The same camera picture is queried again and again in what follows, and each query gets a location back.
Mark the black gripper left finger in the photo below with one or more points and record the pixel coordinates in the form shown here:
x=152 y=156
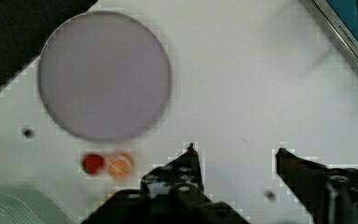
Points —
x=170 y=194

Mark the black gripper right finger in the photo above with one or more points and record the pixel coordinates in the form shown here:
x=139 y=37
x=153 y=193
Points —
x=330 y=195

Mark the toy orange slice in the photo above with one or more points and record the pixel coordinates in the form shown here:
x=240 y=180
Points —
x=120 y=165

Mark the red toy strawberry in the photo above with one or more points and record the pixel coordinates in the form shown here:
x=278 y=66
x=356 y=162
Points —
x=92 y=164

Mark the round grey plate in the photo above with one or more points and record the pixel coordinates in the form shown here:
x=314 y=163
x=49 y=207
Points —
x=104 y=77

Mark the green plastic colander basket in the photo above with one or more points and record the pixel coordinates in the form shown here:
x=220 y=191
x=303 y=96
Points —
x=29 y=206

